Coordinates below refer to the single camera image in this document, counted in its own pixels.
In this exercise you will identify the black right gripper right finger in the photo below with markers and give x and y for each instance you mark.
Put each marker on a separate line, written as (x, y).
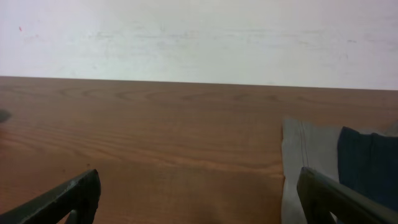
(322, 199)

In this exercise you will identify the navy blue shorts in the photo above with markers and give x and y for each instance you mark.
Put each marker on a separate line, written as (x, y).
(367, 163)

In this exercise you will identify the grey t-shirt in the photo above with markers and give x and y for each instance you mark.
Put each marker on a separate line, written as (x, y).
(307, 145)

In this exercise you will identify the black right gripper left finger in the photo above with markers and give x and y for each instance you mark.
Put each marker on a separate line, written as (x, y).
(77, 199)

